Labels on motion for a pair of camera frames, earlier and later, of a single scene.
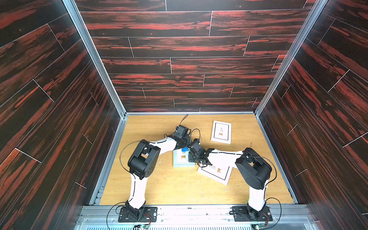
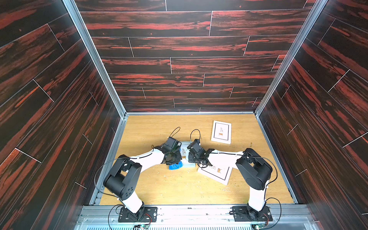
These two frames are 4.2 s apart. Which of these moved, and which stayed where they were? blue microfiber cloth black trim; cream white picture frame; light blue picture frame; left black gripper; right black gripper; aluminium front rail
Moved: left black gripper; blue microfiber cloth black trim
Stayed: aluminium front rail; right black gripper; light blue picture frame; cream white picture frame
